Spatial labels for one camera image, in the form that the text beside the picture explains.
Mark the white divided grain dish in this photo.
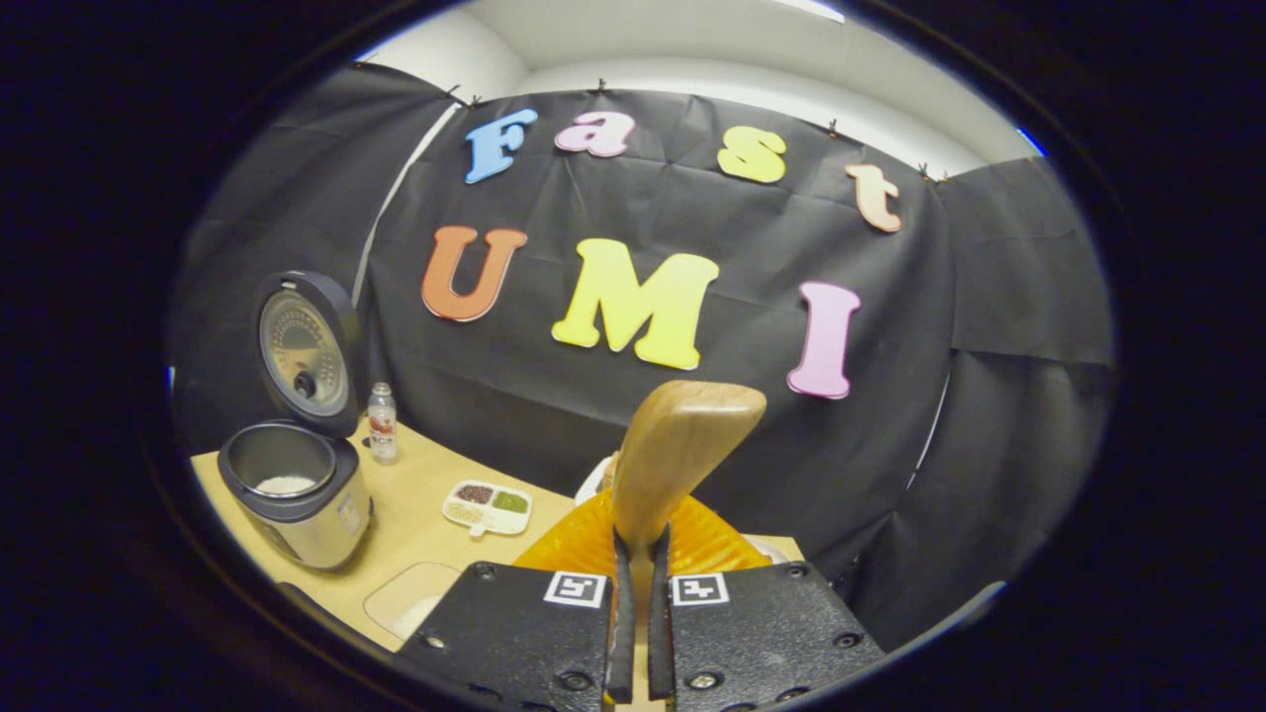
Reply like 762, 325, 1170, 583
441, 480, 534, 538

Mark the black backdrop cloth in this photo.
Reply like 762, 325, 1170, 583
168, 61, 1117, 654

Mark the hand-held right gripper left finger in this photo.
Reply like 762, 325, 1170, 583
396, 489, 634, 712

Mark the small clear water bottle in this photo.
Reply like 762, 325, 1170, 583
367, 382, 400, 466

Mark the white toaster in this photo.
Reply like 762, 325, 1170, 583
574, 453, 622, 507

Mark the wooden spoon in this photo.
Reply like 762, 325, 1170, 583
611, 381, 768, 705

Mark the grey rice cooker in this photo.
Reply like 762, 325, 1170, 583
218, 270, 375, 573

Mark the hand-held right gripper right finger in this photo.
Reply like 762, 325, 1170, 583
648, 494, 886, 712

